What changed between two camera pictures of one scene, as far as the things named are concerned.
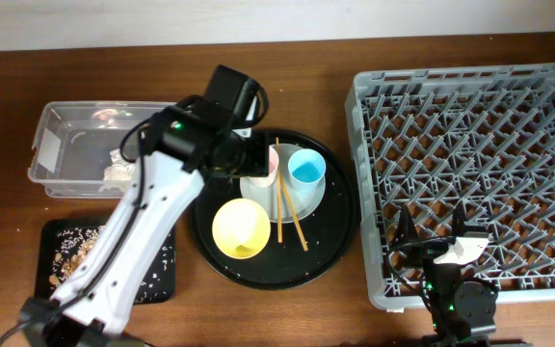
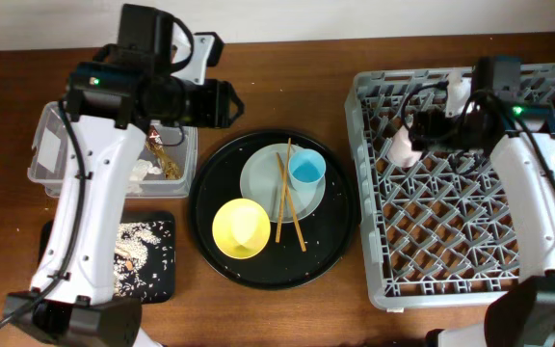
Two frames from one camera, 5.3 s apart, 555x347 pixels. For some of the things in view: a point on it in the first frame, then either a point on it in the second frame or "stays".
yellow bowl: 241,228 stays
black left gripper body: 255,161 to 218,103
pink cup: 263,181 to 400,152
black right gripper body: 432,253 to 419,131
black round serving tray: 327,230 stays
